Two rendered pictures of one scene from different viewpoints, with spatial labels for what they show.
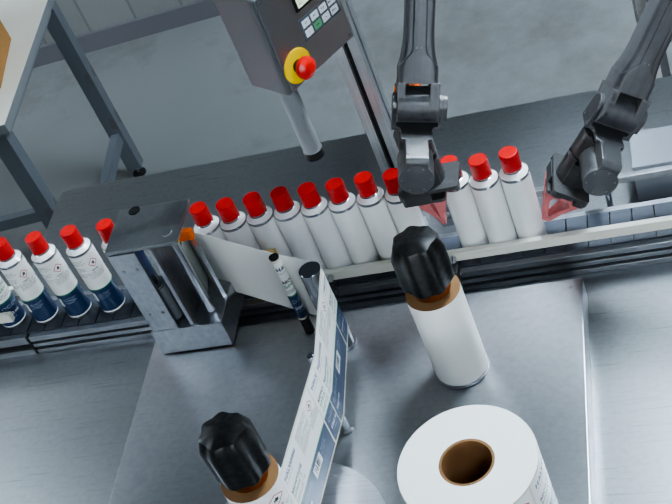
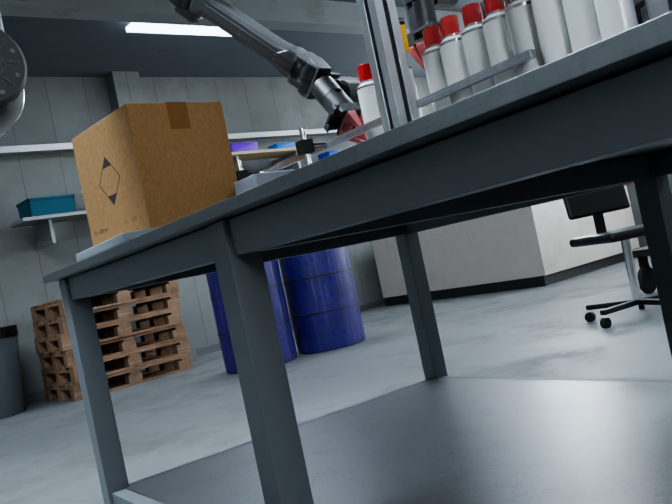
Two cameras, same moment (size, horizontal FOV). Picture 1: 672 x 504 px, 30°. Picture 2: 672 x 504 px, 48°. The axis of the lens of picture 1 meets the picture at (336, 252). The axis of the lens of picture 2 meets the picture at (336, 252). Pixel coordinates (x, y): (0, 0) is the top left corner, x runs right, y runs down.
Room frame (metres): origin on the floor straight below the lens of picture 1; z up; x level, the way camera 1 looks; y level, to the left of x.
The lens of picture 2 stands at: (2.99, 0.39, 0.71)
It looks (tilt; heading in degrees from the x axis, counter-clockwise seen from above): 1 degrees up; 213
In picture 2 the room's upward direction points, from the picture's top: 12 degrees counter-clockwise
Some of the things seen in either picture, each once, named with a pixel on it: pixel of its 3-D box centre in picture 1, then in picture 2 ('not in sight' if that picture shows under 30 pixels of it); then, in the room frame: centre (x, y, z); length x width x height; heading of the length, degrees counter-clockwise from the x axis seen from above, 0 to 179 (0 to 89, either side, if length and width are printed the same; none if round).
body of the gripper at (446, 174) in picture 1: (425, 170); (422, 22); (1.62, -0.19, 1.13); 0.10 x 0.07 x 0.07; 68
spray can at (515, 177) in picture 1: (521, 196); (374, 114); (1.63, -0.33, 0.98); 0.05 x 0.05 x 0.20
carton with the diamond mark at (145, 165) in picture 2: not in sight; (156, 177); (1.71, -0.88, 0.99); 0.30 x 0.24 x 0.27; 74
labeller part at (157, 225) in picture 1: (147, 226); not in sight; (1.77, 0.28, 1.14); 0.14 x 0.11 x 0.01; 67
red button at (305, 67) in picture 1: (304, 67); not in sight; (1.74, -0.07, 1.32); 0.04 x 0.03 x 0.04; 122
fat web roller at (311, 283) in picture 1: (327, 307); not in sight; (1.58, 0.05, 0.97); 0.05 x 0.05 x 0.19
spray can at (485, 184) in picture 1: (491, 203); not in sight; (1.64, -0.28, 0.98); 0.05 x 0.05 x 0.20
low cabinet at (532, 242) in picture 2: not in sight; (503, 244); (-6.09, -2.97, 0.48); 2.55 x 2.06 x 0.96; 73
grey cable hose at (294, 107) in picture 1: (295, 110); not in sight; (1.86, -0.04, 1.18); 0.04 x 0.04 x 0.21
